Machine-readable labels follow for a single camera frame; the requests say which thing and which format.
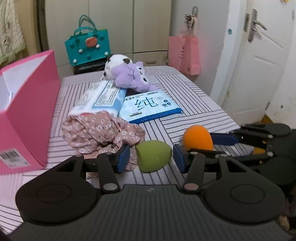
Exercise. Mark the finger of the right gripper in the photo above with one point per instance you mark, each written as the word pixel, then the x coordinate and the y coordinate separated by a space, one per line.
pixel 224 139
pixel 208 154

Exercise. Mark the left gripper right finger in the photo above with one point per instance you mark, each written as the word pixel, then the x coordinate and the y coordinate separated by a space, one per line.
pixel 192 164

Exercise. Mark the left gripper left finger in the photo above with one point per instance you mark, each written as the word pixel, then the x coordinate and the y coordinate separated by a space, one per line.
pixel 110 164

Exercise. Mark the orange makeup sponge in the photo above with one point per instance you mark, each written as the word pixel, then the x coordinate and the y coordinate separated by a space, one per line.
pixel 197 137

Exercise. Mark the pink floral cloth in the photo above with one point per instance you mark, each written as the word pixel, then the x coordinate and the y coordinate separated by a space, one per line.
pixel 92 134

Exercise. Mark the green makeup sponge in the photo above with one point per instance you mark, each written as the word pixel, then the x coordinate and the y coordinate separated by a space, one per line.
pixel 152 155

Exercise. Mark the blue wet wipes pack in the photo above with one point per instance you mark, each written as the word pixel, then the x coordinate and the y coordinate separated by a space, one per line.
pixel 143 107

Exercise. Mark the white blue tissue pack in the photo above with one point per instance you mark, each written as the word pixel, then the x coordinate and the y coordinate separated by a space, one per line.
pixel 100 96

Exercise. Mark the purple plush toy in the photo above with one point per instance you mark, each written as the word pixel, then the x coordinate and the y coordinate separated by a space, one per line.
pixel 131 75

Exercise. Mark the pink paper bag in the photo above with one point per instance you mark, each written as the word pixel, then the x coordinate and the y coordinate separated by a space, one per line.
pixel 183 53

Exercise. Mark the black suitcase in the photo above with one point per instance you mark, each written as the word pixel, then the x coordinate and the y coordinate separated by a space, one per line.
pixel 93 66

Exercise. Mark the white brown plush toy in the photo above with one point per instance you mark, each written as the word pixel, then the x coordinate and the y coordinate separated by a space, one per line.
pixel 111 67

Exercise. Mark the pink storage box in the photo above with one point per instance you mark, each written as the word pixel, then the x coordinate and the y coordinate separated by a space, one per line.
pixel 29 91

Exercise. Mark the white door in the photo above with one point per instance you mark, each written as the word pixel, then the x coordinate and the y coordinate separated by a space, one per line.
pixel 260 63

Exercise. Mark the teal felt handbag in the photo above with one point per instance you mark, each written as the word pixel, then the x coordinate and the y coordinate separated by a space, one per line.
pixel 87 43

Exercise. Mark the cream knitted cardigan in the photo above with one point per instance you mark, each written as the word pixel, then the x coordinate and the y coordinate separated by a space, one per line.
pixel 12 40

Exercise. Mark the silver door handle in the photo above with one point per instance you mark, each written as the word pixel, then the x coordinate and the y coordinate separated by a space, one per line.
pixel 253 23

